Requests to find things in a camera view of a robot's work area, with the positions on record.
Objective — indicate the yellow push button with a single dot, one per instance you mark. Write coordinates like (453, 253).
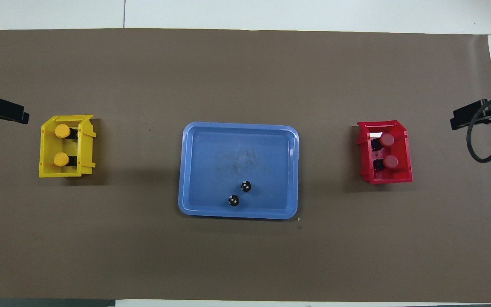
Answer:
(61, 159)
(62, 131)

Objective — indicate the red push button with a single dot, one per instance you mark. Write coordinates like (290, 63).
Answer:
(391, 161)
(386, 140)

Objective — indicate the blue plastic tray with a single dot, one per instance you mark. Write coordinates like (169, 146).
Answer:
(211, 170)

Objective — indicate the yellow plastic storage bin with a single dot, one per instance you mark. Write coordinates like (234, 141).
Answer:
(47, 171)

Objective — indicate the red plastic storage bin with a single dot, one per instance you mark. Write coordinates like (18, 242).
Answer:
(403, 171)

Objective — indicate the brown paper table mat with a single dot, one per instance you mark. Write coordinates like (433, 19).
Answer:
(245, 64)

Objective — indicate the black button with white dots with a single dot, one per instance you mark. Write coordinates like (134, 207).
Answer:
(233, 201)
(245, 186)

